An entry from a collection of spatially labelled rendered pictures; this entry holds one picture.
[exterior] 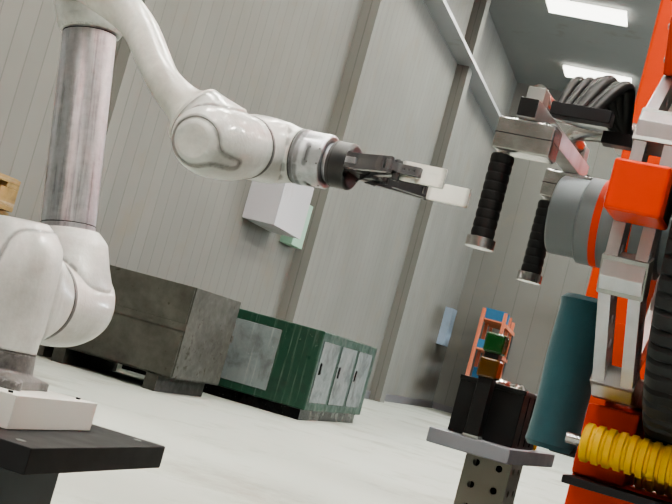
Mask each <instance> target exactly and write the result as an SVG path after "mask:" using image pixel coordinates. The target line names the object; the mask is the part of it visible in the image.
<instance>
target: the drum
mask: <svg viewBox="0 0 672 504"><path fill-rule="evenodd" d="M609 181H610V180H605V179H599V178H593V179H592V180H591V181H590V180H585V179H580V178H575V177H570V176H564V177H562V178H561V179H560V180H559V182H558V183H557V185H556V187H555V189H554V192H553V194H552V197H551V200H550V203H549V206H548V211H547V216H546V222H545V230H544V244H545V248H546V250H547V252H548V253H550V254H555V255H560V256H564V257H569V258H573V259H574V261H575V262H576V263H578V264H583V265H587V266H591V267H595V268H600V264H601V258H602V254H603V253H604V252H605V251H606V247H607V243H608V239H609V235H610V231H611V227H612V223H613V218H612V217H611V215H610V214H609V213H608V212H607V210H606V209H605V208H604V206H603V204H604V198H605V196H606V192H607V188H608V184H609ZM671 222H672V213H671V217H670V221H669V225H668V228H667V229H666V230H661V233H660V237H659V241H658V245H657V249H656V253H655V257H654V260H655V261H654V266H653V271H652V277H651V280H657V279H658V277H659V276H660V273H661V267H662V262H663V257H664V254H665V248H666V243H667V239H668V235H669V230H670V226H671ZM642 230H643V226H639V225H634V224H631V227H630V231H629V235H628V239H627V243H626V247H625V251H624V252H626V253H631V254H637V250H638V246H639V242H640V238H641V234H642Z"/></svg>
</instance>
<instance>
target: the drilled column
mask: <svg viewBox="0 0 672 504"><path fill-rule="evenodd" d="M522 468H523V465H508V464H503V463H500V462H496V461H493V460H489V459H486V458H483V457H479V456H476V455H472V454H469V453H467V454H466V457H465V461H464V465H463V469H462V473H461V477H460V480H459V484H458V488H457V492H456V496H455V500H454V503H453V504H513V503H514V499H515V495H516V491H517V487H518V483H519V479H520V475H521V471H522Z"/></svg>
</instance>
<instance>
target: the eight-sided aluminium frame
mask: <svg viewBox="0 0 672 504"><path fill-rule="evenodd" d="M671 104H672V77H671V76H665V75H663V77H662V79H661V81H660V83H659V84H658V86H657V88H656V90H655V92H654V93H653V95H652V97H651V99H650V101H649V102H648V104H647V106H646V108H645V107H643V108H642V111H641V114H640V116H639V119H638V122H637V125H636V128H635V130H634V133H633V136H632V149H631V153H630V157H629V159H630V160H635V161H640V162H646V163H647V160H648V156H649V155H652V156H657V157H661V159H660V163H659V165H662V166H667V167H670V168H671V169H672V112H668V110H669V108H670V106H671ZM630 227H631V224H630V223H625V222H620V221H615V220H614V219H613V223H612V227H611V231H610V235H609V239H608V243H607V247H606V251H605V252H604V253H603V254H602V258H601V264H600V269H599V275H598V281H597V287H596V292H598V302H597V316H596V330H595V344H594V358H593V371H592V374H591V377H590V386H591V395H592V397H595V398H599V399H603V400H606V401H610V402H614V403H618V404H622V405H625V406H629V407H633V408H636V409H640V410H642V399H643V384H644V380H642V379H640V370H641V368H642V366H643V363H644V361H645V359H646V356H647V348H648V341H649V334H650V327H651V321H652V315H653V309H654V304H655V298H656V293H657V287H658V282H659V277H660V276H659V277H658V279H657V282H656V286H655V290H654V294H653V297H652V299H651V302H650V305H649V308H648V311H647V314H646V304H647V297H648V293H649V288H650V282H651V277H652V271H653V266H654V261H655V260H654V257H655V253H656V249H657V245H658V241H659V237H660V233H661V230H659V229H654V228H649V227H644V226H643V230H642V234H641V238H640V242H639V246H638V250H637V254H631V253H626V252H624V251H625V247H626V243H627V239H628V235H629V231H630ZM617 297H621V298H626V299H628V304H627V315H626V326H625V337H624V348H623V359H622V368H621V367H617V366H613V365H612V355H613V343H614V331H615V319H616V307H617ZM645 314H646V317H645Z"/></svg>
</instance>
